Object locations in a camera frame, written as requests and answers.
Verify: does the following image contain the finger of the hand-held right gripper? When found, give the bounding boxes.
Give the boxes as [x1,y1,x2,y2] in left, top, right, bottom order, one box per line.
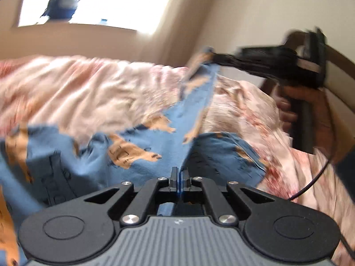
[211,47,279,63]
[219,59,279,82]

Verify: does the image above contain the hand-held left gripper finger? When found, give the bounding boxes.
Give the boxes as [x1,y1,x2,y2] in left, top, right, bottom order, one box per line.
[83,167,181,226]
[180,167,278,225]

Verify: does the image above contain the blue pants with orange print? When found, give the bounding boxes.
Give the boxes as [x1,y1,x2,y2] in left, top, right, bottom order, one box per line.
[0,47,268,266]

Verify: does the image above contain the person's right forearm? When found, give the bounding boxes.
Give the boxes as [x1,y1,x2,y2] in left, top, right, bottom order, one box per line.
[331,133,355,197]

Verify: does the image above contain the person's right hand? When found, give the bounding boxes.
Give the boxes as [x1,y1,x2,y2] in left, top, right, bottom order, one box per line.
[277,85,335,158]

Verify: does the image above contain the brown wooden headboard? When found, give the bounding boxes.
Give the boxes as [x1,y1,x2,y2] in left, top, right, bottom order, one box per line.
[259,29,355,145]

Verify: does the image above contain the beige curtain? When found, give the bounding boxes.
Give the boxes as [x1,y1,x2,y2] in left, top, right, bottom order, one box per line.
[151,0,225,68]

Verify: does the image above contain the pink floral blanket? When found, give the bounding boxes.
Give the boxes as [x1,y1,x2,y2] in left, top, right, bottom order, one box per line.
[0,55,355,266]

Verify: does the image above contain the bright window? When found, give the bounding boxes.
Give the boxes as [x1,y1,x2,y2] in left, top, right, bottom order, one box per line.
[17,0,178,36]

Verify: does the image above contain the black cable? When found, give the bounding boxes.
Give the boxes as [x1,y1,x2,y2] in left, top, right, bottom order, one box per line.
[288,144,355,255]

